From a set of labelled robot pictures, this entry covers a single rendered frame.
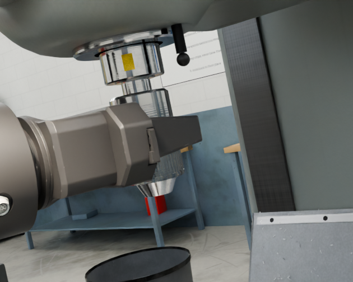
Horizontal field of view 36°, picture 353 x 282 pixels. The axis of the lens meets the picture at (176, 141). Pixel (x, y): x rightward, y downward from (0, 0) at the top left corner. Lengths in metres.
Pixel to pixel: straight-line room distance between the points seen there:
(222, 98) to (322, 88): 4.72
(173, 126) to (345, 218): 0.41
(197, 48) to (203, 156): 1.10
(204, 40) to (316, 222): 4.81
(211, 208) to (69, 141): 5.44
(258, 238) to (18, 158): 0.54
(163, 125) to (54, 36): 0.10
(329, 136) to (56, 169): 0.48
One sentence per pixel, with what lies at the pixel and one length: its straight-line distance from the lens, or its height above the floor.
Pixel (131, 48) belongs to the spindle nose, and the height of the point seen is 1.30.
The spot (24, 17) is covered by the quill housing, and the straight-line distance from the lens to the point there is 0.38.
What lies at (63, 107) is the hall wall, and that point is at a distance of 7.09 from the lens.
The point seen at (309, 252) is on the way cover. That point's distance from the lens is 0.78.
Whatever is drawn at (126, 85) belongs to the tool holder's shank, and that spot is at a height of 1.28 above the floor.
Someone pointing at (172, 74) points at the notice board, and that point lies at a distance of 5.80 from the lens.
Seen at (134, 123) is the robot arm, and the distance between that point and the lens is 0.36.
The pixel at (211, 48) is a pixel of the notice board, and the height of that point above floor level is 1.79.
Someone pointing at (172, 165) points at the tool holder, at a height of 1.21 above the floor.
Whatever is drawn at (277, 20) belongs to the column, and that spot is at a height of 1.34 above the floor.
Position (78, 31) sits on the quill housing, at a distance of 0.37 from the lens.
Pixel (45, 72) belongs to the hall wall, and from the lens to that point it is 7.28.
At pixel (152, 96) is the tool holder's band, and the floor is 1.26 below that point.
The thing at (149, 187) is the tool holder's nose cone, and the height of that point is 1.20.
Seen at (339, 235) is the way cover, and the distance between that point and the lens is 0.76.
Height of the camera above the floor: 1.25
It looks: 3 degrees down
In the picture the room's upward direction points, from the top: 12 degrees counter-clockwise
